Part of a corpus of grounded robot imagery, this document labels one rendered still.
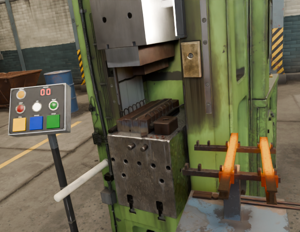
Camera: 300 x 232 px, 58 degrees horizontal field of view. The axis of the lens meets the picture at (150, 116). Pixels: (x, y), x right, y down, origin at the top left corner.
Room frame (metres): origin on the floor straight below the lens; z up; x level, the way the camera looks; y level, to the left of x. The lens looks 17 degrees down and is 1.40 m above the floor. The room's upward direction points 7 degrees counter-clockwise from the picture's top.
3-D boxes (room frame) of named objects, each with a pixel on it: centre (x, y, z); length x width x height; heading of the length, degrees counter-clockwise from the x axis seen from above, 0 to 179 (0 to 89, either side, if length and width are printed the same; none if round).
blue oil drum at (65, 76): (5.89, 1.87, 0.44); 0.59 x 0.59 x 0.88
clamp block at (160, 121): (1.34, -0.08, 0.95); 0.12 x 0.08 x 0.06; 149
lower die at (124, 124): (1.56, 0.00, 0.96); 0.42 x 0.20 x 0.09; 149
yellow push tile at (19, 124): (1.48, 0.74, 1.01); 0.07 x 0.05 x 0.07; 84
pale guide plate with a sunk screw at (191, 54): (1.33, -0.23, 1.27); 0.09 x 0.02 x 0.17; 59
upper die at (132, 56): (1.56, 0.00, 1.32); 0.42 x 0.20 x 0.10; 149
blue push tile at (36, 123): (1.47, 0.64, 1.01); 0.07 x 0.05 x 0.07; 84
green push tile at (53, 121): (1.46, 0.54, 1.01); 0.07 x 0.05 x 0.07; 84
